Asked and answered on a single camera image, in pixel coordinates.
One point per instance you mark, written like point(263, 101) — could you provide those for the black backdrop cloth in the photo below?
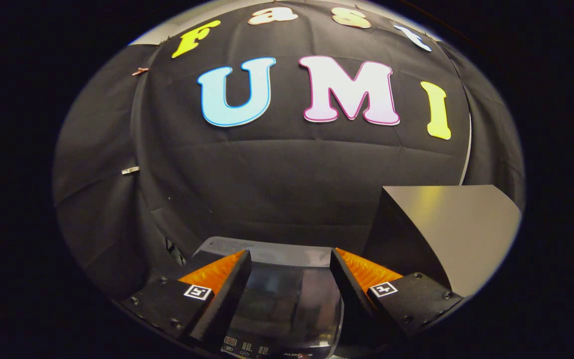
point(277, 174)

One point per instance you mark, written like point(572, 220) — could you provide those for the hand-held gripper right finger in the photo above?
point(349, 294)

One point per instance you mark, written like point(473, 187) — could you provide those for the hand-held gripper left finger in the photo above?
point(227, 296)

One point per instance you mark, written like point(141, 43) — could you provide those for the copper backdrop clip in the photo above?
point(140, 71)

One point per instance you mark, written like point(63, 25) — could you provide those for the white backdrop clip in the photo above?
point(130, 170)

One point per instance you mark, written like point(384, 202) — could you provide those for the glossy grey box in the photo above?
point(456, 224)

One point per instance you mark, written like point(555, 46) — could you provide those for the grey washing machine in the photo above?
point(287, 304)

